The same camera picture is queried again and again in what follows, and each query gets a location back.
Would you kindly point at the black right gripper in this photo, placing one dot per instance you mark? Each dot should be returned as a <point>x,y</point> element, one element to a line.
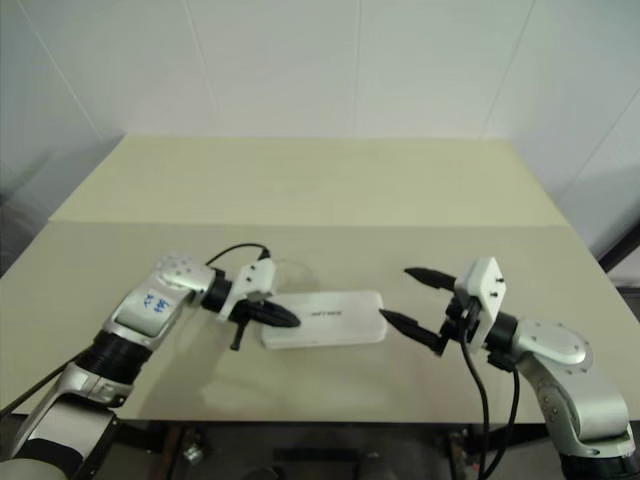
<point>457,320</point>

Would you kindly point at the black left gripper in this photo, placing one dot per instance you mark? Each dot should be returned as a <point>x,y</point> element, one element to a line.
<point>246,312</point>

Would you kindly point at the white pencil case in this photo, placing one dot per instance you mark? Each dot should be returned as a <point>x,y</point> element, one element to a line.
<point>340,320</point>

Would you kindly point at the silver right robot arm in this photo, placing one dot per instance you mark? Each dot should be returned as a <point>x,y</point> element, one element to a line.
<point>555,345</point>

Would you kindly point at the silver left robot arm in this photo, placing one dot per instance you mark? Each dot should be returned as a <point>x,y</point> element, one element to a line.
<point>150,310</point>

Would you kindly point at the rusty clamp with red part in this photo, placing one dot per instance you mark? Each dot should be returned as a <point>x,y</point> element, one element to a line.
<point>457,450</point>

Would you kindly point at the silver metal clamp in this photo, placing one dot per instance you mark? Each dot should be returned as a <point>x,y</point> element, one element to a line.
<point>192,450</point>

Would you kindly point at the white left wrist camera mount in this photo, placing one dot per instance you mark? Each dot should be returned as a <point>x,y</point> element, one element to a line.
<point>255,280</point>

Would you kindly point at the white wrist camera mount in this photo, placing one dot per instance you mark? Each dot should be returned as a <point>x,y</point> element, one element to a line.
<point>482,295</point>
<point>255,280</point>

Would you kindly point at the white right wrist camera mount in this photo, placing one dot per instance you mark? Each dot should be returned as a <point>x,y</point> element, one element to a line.
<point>482,295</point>

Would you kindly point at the black table frame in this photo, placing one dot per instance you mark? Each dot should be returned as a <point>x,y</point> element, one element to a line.
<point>530,431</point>

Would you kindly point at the black metal stand frame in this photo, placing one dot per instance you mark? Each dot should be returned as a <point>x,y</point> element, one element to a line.
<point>620,235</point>

